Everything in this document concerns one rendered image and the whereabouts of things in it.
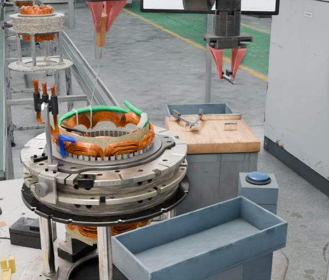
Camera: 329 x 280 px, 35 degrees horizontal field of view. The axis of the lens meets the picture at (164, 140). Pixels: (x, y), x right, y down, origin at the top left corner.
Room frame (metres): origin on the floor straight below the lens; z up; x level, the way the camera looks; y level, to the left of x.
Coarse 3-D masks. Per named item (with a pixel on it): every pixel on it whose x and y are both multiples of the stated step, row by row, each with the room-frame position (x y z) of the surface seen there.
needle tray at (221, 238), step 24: (192, 216) 0.73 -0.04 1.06; (216, 216) 0.76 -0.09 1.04; (240, 216) 0.78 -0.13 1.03; (264, 216) 0.74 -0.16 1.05; (120, 240) 0.66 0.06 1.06; (144, 240) 0.68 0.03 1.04; (168, 240) 0.71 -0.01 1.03; (192, 240) 0.71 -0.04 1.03; (216, 240) 0.71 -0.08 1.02; (240, 240) 0.65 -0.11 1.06; (264, 240) 0.67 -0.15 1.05; (120, 264) 0.63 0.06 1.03; (144, 264) 0.64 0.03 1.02; (168, 264) 0.58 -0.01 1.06; (192, 264) 0.60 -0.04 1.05; (216, 264) 0.63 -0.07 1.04; (240, 264) 0.65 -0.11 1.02
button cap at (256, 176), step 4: (252, 172) 0.93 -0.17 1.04; (256, 172) 0.93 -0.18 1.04; (260, 172) 0.93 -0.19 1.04; (264, 172) 0.94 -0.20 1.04; (248, 176) 0.92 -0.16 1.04; (252, 176) 0.92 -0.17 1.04; (256, 176) 0.91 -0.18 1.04; (260, 176) 0.91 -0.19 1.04; (264, 176) 0.92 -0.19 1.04; (268, 176) 0.92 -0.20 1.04; (252, 180) 0.91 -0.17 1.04; (256, 180) 0.91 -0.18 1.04; (260, 180) 0.90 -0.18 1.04; (264, 180) 0.91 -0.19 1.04; (268, 180) 0.92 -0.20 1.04
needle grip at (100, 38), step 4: (104, 16) 0.92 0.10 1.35; (104, 20) 0.92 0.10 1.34; (100, 24) 0.93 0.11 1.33; (104, 24) 0.93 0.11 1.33; (100, 28) 0.93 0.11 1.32; (104, 28) 0.93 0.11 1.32; (100, 32) 0.93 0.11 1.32; (104, 32) 0.93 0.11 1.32; (96, 36) 0.94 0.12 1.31; (100, 36) 0.93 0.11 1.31; (104, 36) 0.94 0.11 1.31; (96, 40) 0.94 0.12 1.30; (100, 40) 0.94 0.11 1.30; (104, 40) 0.94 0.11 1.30; (96, 44) 0.94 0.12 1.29; (100, 44) 0.94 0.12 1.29; (104, 44) 0.95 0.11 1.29
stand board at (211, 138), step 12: (168, 120) 1.20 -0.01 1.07; (216, 120) 1.20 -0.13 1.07; (228, 120) 1.21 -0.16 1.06; (240, 120) 1.21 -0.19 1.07; (180, 132) 1.11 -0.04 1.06; (192, 132) 1.11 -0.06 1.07; (204, 132) 1.11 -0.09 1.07; (216, 132) 1.11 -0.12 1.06; (228, 132) 1.11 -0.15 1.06; (240, 132) 1.11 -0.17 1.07; (252, 132) 1.11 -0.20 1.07; (192, 144) 1.04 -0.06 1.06; (204, 144) 1.04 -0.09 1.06; (216, 144) 1.05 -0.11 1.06; (228, 144) 1.05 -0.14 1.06; (240, 144) 1.05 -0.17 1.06; (252, 144) 1.05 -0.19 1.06
